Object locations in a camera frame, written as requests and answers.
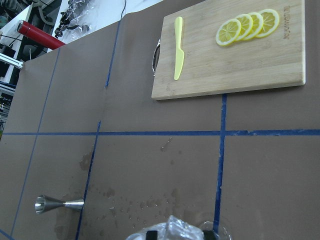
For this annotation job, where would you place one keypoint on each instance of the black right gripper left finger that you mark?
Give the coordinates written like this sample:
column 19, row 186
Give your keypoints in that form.
column 151, row 235

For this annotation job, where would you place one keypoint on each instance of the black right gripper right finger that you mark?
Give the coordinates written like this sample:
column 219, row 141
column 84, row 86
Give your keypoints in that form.
column 208, row 235

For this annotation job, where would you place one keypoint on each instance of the clear ice cube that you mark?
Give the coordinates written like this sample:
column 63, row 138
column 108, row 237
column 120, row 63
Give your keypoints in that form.
column 177, row 229

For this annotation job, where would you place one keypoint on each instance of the steel double jigger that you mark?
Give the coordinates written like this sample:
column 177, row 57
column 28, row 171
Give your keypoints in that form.
column 44, row 203

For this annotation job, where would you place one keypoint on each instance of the clear wine glass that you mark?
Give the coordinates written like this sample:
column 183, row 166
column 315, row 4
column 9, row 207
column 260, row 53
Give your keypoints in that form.
column 221, row 230

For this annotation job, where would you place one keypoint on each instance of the yellow plastic knife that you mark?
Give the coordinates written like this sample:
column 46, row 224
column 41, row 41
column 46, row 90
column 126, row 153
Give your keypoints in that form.
column 179, row 53

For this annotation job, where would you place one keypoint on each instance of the bamboo cutting board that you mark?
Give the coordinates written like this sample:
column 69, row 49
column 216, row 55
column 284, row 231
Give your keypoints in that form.
column 274, row 61

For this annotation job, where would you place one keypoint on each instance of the lemon slice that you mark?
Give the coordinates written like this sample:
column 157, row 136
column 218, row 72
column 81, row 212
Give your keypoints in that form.
column 271, row 20
column 246, row 22
column 257, row 25

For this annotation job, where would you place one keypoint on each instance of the red water bottle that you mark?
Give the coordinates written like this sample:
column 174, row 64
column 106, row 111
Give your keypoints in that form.
column 38, row 35

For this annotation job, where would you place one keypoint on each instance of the crumpled clear plastic bag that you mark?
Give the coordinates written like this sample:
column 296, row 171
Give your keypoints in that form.
column 74, row 19

